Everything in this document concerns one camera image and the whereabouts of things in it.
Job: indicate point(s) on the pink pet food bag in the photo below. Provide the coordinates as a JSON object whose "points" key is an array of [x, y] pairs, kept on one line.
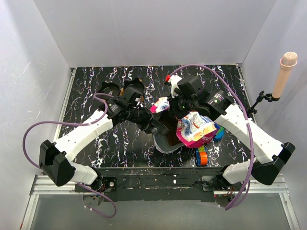
{"points": [[192, 131]]}

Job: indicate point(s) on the aluminium frame rail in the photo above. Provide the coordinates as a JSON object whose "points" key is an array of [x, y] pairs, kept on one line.
{"points": [[42, 185]]}

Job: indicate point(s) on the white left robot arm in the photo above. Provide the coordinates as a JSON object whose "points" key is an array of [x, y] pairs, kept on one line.
{"points": [[56, 158]]}

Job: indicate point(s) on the green blue toy blocks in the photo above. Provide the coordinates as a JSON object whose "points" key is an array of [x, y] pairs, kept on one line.
{"points": [[219, 135]]}

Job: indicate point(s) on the blue orange toy car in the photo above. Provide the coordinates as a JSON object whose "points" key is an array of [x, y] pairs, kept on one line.
{"points": [[201, 156]]}

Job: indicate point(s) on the black left pet bowl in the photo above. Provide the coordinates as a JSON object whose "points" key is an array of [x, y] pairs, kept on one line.
{"points": [[109, 88]]}

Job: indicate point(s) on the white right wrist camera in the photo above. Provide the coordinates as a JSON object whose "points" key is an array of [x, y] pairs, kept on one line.
{"points": [[172, 81]]}

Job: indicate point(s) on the black microphone clamp stand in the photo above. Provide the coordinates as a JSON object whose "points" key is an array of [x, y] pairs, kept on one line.
{"points": [[262, 96]]}

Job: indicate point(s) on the black pet bowl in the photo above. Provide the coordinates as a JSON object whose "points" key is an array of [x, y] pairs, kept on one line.
{"points": [[109, 88], [135, 84]]}

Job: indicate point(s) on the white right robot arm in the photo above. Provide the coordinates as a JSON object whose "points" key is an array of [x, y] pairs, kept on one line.
{"points": [[268, 155]]}

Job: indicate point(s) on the pink microphone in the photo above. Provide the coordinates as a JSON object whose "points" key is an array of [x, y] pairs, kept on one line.
{"points": [[287, 63]]}

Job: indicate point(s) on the black right pet bowl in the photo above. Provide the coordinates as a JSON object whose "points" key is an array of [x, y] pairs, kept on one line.
{"points": [[135, 84]]}

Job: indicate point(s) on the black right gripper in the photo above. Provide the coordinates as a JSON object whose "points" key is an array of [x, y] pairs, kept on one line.
{"points": [[172, 108]]}

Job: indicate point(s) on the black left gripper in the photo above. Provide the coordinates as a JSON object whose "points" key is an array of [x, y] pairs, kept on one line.
{"points": [[150, 124]]}

